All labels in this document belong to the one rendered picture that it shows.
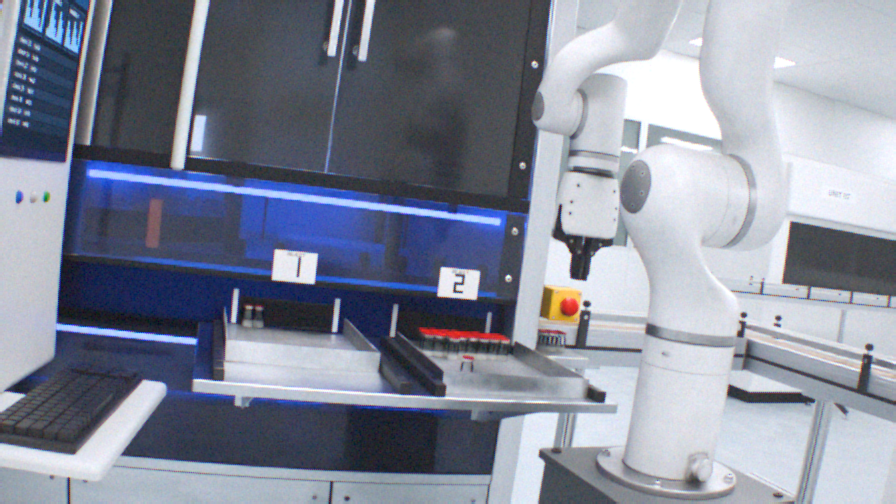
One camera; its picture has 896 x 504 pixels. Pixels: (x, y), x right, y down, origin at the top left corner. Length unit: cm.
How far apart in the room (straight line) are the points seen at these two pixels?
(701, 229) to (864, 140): 824
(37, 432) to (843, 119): 850
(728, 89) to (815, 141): 760
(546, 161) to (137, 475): 108
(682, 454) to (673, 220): 29
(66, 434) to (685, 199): 81
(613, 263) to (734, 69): 614
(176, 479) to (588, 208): 97
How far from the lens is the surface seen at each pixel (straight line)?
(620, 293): 713
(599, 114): 123
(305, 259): 152
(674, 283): 94
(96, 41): 155
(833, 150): 876
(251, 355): 128
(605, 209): 125
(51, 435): 104
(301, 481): 163
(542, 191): 165
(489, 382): 125
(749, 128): 99
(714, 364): 96
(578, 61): 117
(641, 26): 117
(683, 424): 97
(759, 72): 97
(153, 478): 163
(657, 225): 91
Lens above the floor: 117
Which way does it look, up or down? 3 degrees down
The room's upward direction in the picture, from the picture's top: 7 degrees clockwise
